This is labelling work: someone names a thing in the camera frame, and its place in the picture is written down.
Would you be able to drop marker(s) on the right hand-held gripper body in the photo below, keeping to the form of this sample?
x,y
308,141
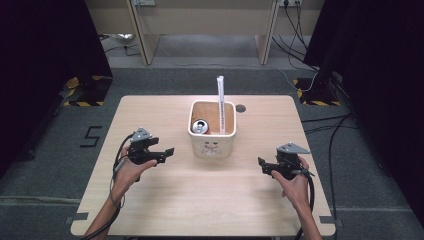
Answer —
x,y
288,161

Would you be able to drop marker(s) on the person's right hand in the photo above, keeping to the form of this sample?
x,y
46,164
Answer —
x,y
295,190

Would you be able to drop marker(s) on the grey round table grommet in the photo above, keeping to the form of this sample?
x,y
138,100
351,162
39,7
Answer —
x,y
240,108

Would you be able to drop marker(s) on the red drink can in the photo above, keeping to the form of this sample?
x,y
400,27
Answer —
x,y
200,127

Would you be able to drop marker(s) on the cream plastic bin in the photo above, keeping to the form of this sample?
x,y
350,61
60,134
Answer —
x,y
212,145

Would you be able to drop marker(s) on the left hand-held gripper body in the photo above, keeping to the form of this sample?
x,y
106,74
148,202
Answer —
x,y
140,150

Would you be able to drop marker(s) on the crumpled silver foil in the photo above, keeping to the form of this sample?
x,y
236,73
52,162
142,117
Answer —
x,y
122,38

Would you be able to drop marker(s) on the grey tape strip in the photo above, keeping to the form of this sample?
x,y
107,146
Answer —
x,y
78,217
330,220

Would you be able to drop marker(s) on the black curtain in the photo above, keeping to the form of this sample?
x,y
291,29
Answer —
x,y
383,66
43,66

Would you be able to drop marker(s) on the white wall socket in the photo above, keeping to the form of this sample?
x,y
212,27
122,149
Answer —
x,y
290,2
144,2

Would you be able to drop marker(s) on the black stand base striped tape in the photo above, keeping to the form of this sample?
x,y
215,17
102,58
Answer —
x,y
91,91
316,95

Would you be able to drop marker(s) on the person's left hand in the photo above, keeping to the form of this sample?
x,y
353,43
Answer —
x,y
128,176

